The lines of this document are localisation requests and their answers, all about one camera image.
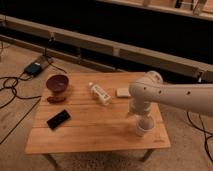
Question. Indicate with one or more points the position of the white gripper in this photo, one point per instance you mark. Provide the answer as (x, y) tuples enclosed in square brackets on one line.
[(138, 108)]

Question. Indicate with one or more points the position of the wooden table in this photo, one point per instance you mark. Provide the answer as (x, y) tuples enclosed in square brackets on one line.
[(92, 126)]

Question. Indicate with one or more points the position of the white ceramic cup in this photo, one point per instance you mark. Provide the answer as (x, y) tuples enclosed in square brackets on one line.
[(144, 124)]

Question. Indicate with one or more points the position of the dark red bowl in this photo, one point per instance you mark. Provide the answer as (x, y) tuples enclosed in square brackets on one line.
[(57, 83)]

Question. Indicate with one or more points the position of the white plastic bottle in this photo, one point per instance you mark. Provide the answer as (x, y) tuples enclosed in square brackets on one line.
[(99, 93)]

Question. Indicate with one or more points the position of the beige rectangular block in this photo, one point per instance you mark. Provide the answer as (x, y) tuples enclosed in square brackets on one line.
[(123, 93)]

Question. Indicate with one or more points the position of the black smartphone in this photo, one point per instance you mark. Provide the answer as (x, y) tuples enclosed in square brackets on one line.
[(58, 119)]

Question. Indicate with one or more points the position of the brown oblong object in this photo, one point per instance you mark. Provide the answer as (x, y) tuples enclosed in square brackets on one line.
[(53, 99)]

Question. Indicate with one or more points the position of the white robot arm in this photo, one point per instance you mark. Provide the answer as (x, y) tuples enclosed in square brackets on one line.
[(150, 88)]

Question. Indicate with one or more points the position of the black power adapter box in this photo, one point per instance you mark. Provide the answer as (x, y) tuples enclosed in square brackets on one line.
[(33, 69)]

